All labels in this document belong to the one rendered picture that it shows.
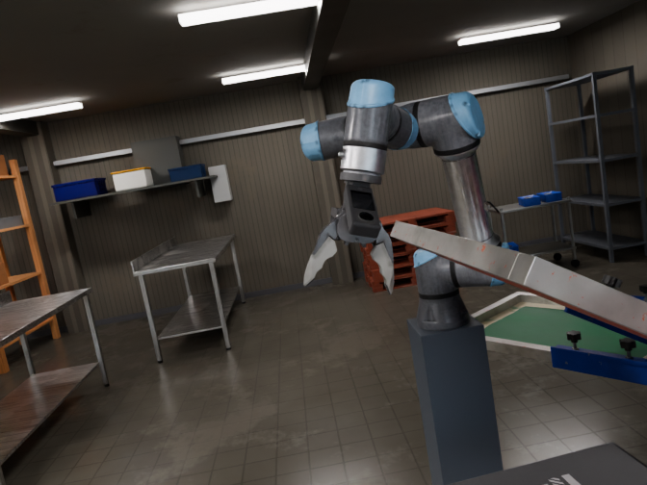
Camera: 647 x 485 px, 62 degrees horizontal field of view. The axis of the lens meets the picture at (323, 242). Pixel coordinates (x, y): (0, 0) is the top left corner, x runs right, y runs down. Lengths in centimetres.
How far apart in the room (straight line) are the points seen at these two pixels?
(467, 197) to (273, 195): 653
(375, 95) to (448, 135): 47
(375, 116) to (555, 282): 39
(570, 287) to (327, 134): 53
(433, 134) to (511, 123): 720
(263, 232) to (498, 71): 412
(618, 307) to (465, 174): 72
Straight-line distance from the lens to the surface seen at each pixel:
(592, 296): 74
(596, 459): 146
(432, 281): 154
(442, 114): 134
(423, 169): 809
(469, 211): 143
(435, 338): 155
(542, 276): 69
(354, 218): 82
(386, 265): 92
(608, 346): 206
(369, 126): 89
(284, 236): 789
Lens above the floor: 171
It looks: 8 degrees down
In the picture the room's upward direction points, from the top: 10 degrees counter-clockwise
